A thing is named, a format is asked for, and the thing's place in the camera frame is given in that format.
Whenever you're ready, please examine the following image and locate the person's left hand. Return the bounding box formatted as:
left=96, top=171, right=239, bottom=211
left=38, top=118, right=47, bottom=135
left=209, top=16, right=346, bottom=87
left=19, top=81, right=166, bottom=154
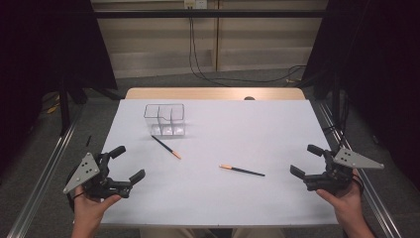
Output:
left=72, top=184, right=123, bottom=230

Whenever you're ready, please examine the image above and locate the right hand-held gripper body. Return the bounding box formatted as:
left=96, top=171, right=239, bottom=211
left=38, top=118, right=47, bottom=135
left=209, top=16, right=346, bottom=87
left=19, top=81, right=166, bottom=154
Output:
left=302, top=147, right=385, bottom=196

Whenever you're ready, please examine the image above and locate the aluminium rail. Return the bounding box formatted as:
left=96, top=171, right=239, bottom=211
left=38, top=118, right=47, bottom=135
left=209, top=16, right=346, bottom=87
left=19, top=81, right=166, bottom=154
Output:
left=316, top=98, right=403, bottom=238
left=6, top=102, right=87, bottom=238

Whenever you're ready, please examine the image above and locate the white wall socket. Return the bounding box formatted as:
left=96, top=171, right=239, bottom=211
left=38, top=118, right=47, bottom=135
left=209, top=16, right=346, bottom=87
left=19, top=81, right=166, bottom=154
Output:
left=183, top=0, right=208, bottom=10

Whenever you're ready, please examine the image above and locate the black metal stand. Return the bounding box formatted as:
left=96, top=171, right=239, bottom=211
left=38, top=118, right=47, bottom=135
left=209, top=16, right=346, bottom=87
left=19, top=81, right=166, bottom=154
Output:
left=56, top=73, right=123, bottom=137

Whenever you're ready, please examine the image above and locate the person's leg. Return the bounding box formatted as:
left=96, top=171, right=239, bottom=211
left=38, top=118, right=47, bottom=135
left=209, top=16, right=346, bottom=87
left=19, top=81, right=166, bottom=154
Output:
left=231, top=227, right=287, bottom=238

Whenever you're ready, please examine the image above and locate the clear acrylic pen holder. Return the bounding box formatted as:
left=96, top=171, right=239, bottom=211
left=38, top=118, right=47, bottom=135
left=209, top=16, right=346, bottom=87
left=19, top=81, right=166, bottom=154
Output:
left=143, top=103, right=186, bottom=137

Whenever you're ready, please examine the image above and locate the black horizontal bar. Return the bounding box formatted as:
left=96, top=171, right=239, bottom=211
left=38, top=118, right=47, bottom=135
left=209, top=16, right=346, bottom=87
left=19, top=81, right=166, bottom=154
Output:
left=93, top=9, right=328, bottom=19

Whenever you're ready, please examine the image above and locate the black power cable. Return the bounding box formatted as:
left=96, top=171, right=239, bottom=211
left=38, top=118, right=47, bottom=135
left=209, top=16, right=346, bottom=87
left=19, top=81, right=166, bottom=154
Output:
left=190, top=17, right=308, bottom=84
left=187, top=17, right=232, bottom=88

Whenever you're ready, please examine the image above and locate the black curtain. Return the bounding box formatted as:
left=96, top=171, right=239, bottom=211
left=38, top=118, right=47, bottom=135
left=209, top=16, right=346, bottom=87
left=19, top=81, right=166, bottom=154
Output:
left=301, top=0, right=420, bottom=191
left=0, top=0, right=119, bottom=173

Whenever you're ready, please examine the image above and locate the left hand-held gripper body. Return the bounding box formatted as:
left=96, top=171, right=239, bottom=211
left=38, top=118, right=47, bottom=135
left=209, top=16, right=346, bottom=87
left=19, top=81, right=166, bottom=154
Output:
left=62, top=150, right=134, bottom=200

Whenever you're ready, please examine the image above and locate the dark pen with orange end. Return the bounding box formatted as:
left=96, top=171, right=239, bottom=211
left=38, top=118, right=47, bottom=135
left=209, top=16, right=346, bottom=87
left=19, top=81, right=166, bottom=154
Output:
left=151, top=134, right=182, bottom=161
left=219, top=164, right=266, bottom=178

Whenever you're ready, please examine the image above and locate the person's right hand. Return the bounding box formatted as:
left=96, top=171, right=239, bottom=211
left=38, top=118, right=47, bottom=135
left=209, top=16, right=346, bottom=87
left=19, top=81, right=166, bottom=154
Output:
left=315, top=169, right=365, bottom=229

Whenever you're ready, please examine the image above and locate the black floor cable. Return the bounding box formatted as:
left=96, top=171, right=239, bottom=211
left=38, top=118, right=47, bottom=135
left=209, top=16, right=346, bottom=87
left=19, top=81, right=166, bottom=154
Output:
left=321, top=95, right=353, bottom=151

